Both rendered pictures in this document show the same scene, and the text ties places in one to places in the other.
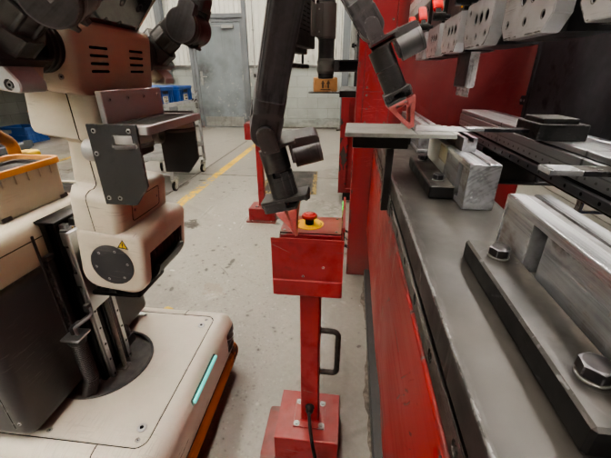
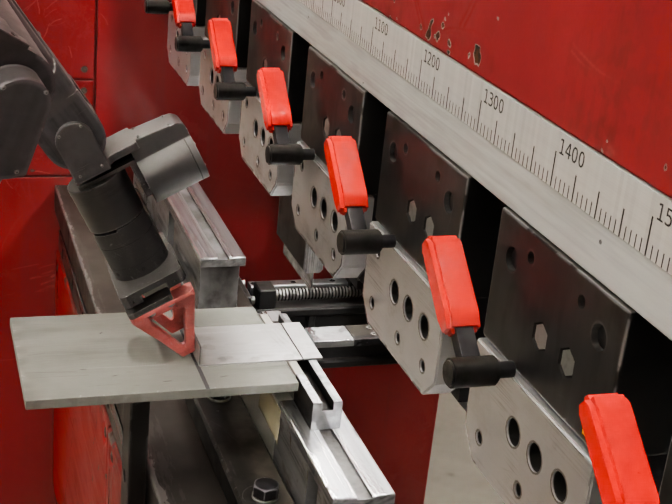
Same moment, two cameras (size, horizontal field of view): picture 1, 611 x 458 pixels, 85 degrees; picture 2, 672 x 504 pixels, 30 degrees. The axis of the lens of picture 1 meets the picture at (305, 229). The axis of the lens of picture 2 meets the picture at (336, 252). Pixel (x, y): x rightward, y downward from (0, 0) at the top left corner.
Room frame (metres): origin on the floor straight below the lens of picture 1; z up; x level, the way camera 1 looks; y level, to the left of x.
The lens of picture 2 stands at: (-0.18, 0.13, 1.58)
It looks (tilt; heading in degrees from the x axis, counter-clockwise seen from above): 22 degrees down; 332
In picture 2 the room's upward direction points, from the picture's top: 6 degrees clockwise
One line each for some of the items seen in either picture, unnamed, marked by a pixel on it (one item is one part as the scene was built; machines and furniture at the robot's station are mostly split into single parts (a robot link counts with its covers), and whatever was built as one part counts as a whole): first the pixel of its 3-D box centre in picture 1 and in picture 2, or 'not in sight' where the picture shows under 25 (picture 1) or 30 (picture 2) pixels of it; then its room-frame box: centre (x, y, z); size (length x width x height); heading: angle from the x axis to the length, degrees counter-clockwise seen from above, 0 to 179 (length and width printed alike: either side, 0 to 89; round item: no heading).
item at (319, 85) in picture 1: (325, 84); not in sight; (3.16, -0.17, 1.04); 0.30 x 0.26 x 0.12; 174
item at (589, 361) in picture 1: (595, 369); not in sight; (0.20, -0.24, 0.91); 0.03 x 0.03 x 0.02
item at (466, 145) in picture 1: (457, 137); (297, 368); (0.86, -0.38, 0.99); 0.20 x 0.03 x 0.03; 172
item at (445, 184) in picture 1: (428, 174); (239, 456); (0.86, -0.32, 0.89); 0.30 x 0.05 x 0.03; 172
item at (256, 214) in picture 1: (260, 171); not in sight; (2.65, 0.36, 0.41); 0.25 x 0.20 x 0.83; 82
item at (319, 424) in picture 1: (309, 413); not in sight; (0.74, -0.01, 0.13); 0.10 x 0.10 x 0.01; 83
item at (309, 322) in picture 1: (310, 352); not in sight; (0.74, -0.01, 0.39); 0.05 x 0.05 x 0.54; 83
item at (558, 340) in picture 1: (529, 312); not in sight; (0.30, -0.25, 0.89); 0.30 x 0.05 x 0.03; 172
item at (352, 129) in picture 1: (395, 130); (150, 353); (0.91, -0.24, 1.00); 0.26 x 0.18 x 0.01; 82
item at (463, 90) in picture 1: (465, 74); (300, 228); (0.89, -0.39, 1.13); 0.10 x 0.02 x 0.10; 172
